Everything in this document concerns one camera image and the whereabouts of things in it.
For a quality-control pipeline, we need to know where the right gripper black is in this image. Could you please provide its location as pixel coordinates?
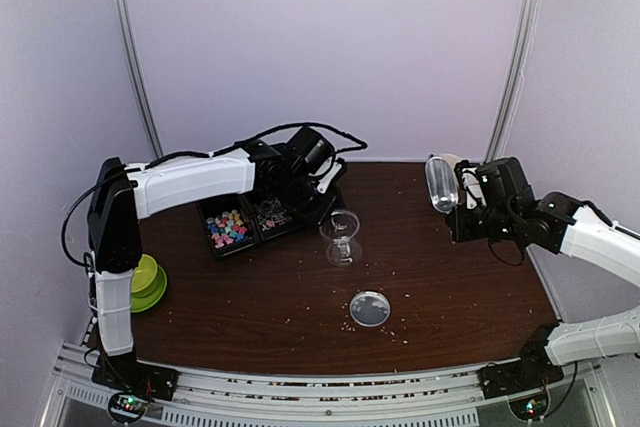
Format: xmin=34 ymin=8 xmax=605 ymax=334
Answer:
xmin=447 ymin=202 xmax=519 ymax=243

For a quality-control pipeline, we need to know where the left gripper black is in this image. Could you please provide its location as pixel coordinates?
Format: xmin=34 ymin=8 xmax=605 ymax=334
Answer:
xmin=271 ymin=171 xmax=340 ymax=227

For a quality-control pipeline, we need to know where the metal scoop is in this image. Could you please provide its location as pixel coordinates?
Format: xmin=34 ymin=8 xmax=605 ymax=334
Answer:
xmin=425 ymin=156 xmax=459 ymax=214

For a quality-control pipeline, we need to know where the clear plastic jar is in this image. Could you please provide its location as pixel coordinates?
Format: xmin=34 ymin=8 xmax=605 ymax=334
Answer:
xmin=319 ymin=209 xmax=362 ymax=267

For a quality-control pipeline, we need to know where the black three-compartment candy tray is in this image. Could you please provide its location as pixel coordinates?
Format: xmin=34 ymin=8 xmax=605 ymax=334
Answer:
xmin=195 ymin=186 xmax=346 ymax=261

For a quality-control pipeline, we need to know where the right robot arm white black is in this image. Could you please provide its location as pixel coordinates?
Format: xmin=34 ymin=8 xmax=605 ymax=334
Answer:
xmin=433 ymin=157 xmax=639 ymax=389

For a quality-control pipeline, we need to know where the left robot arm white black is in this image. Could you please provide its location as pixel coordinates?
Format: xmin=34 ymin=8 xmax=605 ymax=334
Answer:
xmin=87 ymin=123 xmax=347 ymax=391

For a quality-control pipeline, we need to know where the ceramic mug coral pattern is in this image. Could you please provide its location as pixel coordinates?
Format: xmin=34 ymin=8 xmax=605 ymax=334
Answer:
xmin=437 ymin=153 xmax=463 ymax=171

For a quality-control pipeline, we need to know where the round metal jar lid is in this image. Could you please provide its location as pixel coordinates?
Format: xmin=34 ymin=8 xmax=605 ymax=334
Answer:
xmin=349 ymin=290 xmax=391 ymax=328

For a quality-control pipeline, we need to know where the green bowl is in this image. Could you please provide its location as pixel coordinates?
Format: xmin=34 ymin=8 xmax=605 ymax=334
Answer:
xmin=131 ymin=254 xmax=159 ymax=297

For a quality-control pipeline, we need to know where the green plate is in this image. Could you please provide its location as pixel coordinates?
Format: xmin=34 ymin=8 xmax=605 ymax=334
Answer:
xmin=131 ymin=266 xmax=168 ymax=314

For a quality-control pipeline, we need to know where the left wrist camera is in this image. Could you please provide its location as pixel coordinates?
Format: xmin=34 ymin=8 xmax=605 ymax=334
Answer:
xmin=312 ymin=157 xmax=345 ymax=195

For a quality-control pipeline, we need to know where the right aluminium frame post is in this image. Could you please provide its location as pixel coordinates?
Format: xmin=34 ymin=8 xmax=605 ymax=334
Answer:
xmin=484 ymin=0 xmax=541 ymax=162

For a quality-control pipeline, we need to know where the aluminium frame post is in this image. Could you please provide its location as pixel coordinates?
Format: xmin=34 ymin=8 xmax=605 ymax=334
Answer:
xmin=113 ymin=0 xmax=164 ymax=158
xmin=484 ymin=0 xmax=541 ymax=162

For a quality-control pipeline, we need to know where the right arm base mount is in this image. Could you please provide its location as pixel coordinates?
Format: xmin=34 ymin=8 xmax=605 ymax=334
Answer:
xmin=478 ymin=343 xmax=564 ymax=399

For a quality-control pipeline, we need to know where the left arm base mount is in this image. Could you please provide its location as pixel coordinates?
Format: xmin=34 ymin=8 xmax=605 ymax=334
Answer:
xmin=91 ymin=351 xmax=179 ymax=401

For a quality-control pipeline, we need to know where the left aluminium frame post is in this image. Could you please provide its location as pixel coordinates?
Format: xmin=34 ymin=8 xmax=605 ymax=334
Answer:
xmin=113 ymin=0 xmax=164 ymax=158

